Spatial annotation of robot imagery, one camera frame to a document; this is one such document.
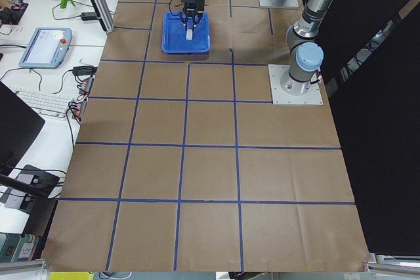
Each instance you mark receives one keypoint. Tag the black power adapter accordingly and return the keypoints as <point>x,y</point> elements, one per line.
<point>84,70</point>

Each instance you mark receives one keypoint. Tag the white block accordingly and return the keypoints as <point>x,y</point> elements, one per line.
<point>189,34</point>

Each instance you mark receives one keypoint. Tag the white keyboard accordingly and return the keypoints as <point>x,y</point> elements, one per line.
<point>49,105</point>

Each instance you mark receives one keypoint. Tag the black small adapter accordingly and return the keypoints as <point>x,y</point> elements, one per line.
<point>88,16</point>

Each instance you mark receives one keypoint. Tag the grey usb hub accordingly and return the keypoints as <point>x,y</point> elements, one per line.
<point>85,86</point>

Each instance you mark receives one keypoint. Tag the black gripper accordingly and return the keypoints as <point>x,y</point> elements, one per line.
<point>194,0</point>

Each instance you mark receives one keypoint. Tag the teach pendant tablet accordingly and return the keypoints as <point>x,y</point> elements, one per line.
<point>47,48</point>

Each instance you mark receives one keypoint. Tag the black monitor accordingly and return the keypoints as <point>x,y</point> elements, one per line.
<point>20,126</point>

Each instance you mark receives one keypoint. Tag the brown paper table cover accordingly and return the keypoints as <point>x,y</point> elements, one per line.
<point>183,163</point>

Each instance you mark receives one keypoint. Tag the blue plastic tray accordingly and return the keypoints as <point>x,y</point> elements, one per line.
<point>174,36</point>

